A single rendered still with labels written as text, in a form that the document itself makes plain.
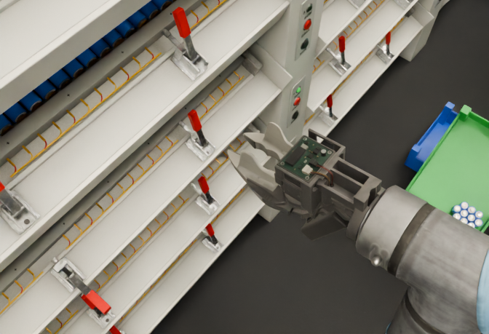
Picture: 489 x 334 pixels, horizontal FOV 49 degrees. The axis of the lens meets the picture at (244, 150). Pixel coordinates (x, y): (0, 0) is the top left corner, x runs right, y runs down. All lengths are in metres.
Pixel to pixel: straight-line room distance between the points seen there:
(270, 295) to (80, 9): 0.96
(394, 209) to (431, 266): 0.07
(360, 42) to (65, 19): 0.88
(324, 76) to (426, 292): 0.67
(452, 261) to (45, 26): 0.44
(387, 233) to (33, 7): 0.41
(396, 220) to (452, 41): 1.30
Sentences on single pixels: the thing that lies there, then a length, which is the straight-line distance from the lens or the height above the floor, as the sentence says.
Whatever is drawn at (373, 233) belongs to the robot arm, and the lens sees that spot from 0.61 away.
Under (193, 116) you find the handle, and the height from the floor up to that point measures 0.63.
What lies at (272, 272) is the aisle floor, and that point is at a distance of 1.34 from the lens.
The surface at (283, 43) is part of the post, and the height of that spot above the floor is 0.65.
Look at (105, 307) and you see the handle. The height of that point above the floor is 0.57.
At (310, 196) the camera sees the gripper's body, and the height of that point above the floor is 0.70.
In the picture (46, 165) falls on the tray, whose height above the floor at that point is 0.75.
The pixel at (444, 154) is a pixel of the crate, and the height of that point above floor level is 0.09.
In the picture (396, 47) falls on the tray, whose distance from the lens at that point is 1.56.
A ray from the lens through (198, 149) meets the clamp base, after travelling 0.82.
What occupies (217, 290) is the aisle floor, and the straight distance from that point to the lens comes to 1.32.
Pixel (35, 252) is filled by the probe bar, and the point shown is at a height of 0.59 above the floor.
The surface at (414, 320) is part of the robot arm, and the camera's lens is 0.65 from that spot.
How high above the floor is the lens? 1.26
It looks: 58 degrees down
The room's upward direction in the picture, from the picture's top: straight up
